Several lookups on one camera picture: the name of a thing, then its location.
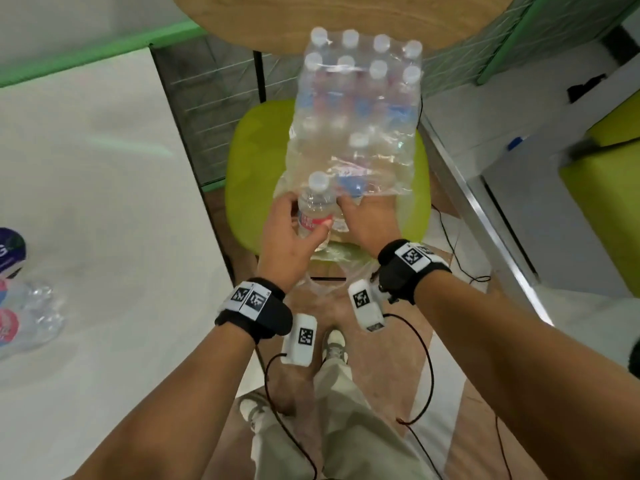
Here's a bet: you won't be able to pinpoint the person's left hand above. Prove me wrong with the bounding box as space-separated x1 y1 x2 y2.
255 190 335 295

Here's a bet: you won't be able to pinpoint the person's right hand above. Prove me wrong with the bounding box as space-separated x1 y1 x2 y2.
335 192 403 261

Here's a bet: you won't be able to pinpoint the pack of water bottles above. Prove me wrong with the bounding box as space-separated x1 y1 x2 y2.
289 27 425 195

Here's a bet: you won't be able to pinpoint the person's left forearm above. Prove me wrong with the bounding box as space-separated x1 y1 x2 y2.
69 324 259 480

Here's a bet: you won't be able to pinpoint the person's right forearm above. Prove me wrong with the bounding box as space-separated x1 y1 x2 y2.
413 269 640 480

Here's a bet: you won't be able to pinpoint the person's beige trousers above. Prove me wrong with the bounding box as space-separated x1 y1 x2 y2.
249 357 431 480

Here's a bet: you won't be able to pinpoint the green chair wooden backrest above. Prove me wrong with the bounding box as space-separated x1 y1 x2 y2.
169 0 516 261

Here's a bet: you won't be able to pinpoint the white sneaker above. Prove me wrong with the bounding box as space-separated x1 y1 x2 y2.
322 328 349 365
237 392 271 433

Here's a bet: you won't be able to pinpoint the green framed mesh fence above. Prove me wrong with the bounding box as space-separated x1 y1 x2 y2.
0 0 640 193

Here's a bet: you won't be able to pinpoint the white table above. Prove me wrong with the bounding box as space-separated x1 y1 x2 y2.
0 47 263 480

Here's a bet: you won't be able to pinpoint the yellow-green upholstered bench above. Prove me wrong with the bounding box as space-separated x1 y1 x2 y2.
559 89 640 298

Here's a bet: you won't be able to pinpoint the black device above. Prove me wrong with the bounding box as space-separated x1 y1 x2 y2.
567 73 609 103

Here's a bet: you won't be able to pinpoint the purple round sticker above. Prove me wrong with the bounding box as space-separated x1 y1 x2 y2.
0 227 27 279

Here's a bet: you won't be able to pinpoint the thin black floor cable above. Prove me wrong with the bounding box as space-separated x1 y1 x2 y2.
431 204 492 285

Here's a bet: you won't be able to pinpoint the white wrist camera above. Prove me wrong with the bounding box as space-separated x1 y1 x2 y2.
347 278 387 333
279 313 319 368

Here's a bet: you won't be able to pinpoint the thin black camera cable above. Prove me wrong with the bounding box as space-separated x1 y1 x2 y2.
263 352 319 480
382 312 446 480

